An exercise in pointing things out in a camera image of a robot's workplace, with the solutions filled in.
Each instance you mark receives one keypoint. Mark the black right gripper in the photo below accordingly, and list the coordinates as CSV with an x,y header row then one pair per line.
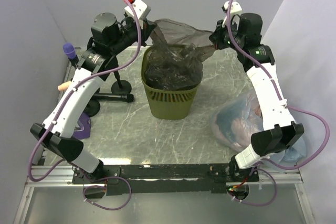
x,y
216,38

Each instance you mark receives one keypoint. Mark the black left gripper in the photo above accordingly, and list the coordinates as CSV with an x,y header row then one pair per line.
x,y
148,26

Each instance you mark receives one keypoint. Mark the grey translucent trash bag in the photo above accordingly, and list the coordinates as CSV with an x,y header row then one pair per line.
x,y
170,32

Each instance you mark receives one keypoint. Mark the translucent bag with clothes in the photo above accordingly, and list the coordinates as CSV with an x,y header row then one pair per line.
x,y
258,125

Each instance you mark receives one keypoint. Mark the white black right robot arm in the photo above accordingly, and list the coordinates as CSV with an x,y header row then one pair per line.
x,y
242,32

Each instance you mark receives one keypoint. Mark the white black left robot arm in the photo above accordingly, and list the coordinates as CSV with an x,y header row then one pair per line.
x,y
109,38

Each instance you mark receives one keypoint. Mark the olive green mesh trash bin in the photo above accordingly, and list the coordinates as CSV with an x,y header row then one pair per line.
x,y
170,100

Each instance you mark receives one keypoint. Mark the purple microphone on stand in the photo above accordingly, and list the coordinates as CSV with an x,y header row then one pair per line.
x,y
70,52

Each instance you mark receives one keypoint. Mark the purple box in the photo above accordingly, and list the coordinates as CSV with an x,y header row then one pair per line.
x,y
83,127

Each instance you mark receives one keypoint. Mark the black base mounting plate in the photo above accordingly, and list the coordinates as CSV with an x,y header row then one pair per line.
x,y
168,178

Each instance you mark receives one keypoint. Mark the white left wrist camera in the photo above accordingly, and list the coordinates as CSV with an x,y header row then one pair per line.
x,y
141,9

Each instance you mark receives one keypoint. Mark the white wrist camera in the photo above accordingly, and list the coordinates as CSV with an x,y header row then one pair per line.
x,y
141,9
234,8

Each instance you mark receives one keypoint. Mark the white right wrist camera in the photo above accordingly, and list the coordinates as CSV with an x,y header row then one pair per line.
x,y
234,8

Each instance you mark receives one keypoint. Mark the aluminium rail frame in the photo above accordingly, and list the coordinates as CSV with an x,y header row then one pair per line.
x,y
57,200

